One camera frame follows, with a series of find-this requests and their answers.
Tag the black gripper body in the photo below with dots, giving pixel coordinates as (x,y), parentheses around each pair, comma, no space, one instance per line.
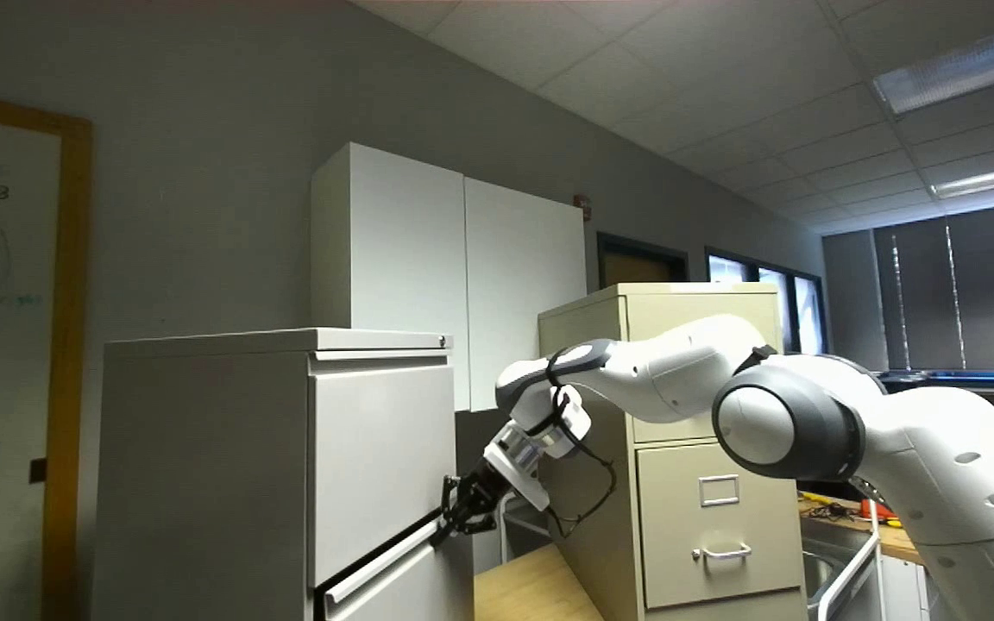
(492,489)

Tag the grey cabinet drawer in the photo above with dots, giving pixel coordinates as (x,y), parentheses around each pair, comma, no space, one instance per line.
(399,587)

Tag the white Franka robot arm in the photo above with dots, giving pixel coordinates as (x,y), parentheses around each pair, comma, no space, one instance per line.
(924,460)

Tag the beige metal filing cabinet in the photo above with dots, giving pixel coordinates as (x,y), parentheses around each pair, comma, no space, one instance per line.
(704,519)

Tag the grey metal filing cabinet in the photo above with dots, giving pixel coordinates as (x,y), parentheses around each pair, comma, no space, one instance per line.
(208,483)

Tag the wooden workbench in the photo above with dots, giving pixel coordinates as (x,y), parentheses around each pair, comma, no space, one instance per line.
(835,522)

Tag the row of interior windows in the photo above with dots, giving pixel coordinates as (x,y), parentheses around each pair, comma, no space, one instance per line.
(803,311)

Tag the white metal tube rack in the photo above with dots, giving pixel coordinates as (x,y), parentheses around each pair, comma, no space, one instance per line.
(847,580)

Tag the orange tool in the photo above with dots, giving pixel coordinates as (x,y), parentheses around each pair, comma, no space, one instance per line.
(872,507)

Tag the wood framed whiteboard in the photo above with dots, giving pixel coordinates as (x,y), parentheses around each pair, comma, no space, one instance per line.
(2,367)

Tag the grey window blinds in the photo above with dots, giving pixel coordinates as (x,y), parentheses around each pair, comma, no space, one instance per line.
(956,296)

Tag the narrow ceiling light strip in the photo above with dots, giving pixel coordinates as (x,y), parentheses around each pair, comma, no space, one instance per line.
(993,176)

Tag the large ceiling light panel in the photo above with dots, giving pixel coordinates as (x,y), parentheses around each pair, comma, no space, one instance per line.
(965,67)

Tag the white wall cabinet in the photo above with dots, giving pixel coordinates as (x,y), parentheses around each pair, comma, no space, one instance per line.
(450,276)

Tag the dark framed wall panel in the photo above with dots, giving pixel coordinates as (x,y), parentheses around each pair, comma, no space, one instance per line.
(641,265)

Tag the black clip on whiteboard frame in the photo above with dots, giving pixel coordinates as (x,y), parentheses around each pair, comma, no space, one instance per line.
(39,472)

